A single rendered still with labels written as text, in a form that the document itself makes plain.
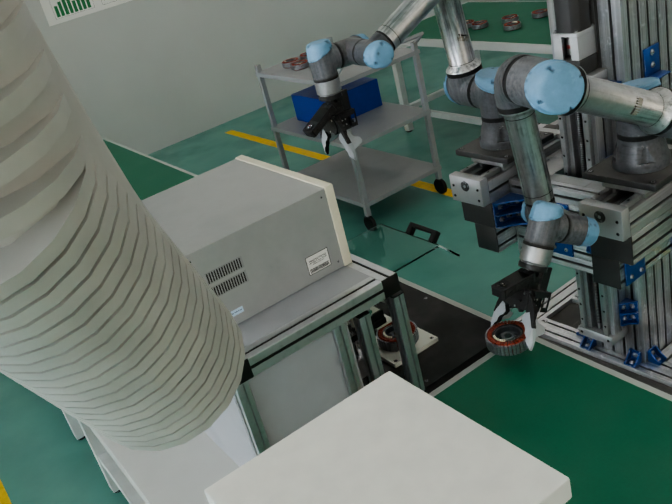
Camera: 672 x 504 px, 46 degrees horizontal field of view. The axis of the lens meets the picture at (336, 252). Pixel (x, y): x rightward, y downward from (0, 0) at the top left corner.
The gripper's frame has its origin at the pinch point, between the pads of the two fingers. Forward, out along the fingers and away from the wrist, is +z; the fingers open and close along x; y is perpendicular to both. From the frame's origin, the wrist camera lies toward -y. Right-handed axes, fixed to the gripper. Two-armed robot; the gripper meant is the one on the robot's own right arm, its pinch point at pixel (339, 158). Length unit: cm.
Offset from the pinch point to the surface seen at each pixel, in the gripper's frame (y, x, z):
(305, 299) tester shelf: -54, -55, 4
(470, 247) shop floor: 124, 87, 115
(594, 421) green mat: -18, -100, 40
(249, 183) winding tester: -46, -28, -16
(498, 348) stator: -16, -72, 33
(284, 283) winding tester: -55, -50, 0
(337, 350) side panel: -54, -63, 14
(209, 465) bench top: -83, -38, 40
